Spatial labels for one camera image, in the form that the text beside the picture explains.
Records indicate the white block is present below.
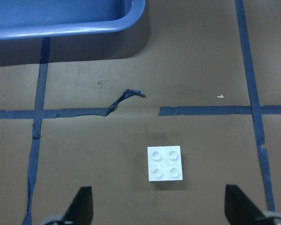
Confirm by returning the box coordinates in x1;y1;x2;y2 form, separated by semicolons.
147;146;183;182

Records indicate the blue plastic tray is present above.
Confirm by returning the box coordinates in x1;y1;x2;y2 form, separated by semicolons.
0;0;146;40

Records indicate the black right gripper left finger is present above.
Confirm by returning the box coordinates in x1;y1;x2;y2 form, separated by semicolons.
63;186;93;225

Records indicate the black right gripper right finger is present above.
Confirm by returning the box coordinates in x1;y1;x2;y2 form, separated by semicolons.
224;185;265;225

